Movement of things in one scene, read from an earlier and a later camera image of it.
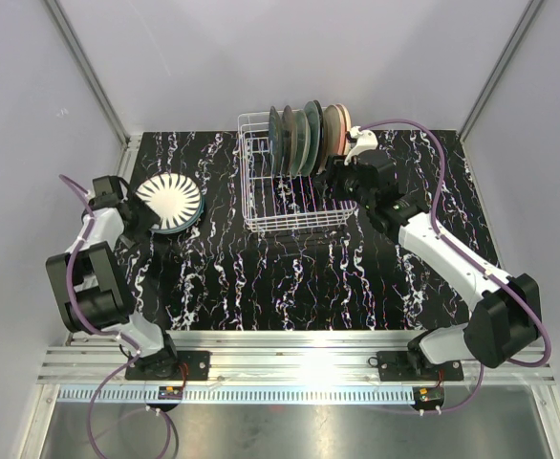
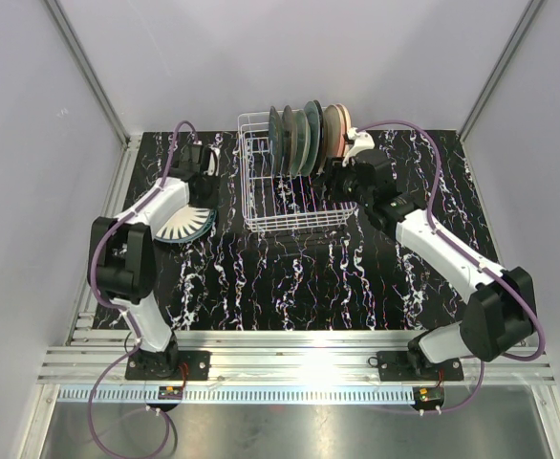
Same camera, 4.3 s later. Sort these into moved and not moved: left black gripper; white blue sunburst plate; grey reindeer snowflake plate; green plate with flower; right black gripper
Moved: left black gripper; white blue sunburst plate
Not moved: right black gripper; green plate with flower; grey reindeer snowflake plate
